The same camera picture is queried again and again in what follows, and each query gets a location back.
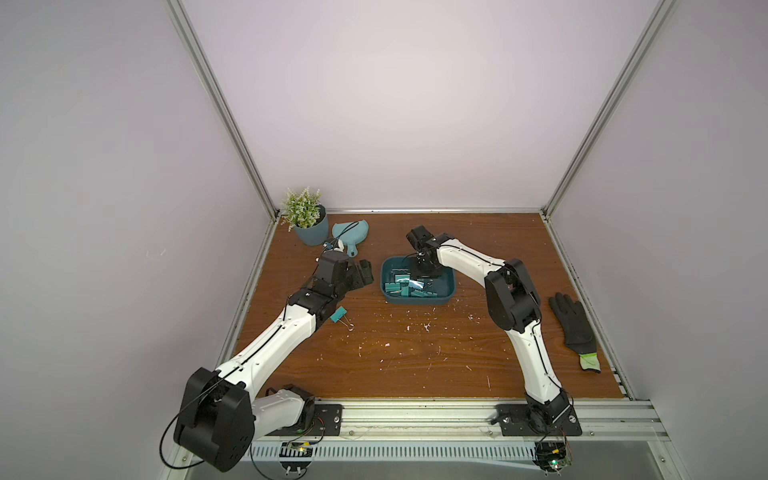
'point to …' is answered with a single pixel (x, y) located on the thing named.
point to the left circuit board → (295, 449)
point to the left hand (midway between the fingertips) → (362, 265)
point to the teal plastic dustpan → (350, 234)
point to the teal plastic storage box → (444, 282)
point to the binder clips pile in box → (404, 286)
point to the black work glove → (577, 330)
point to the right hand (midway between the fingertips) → (420, 267)
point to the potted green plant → (309, 218)
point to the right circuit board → (551, 456)
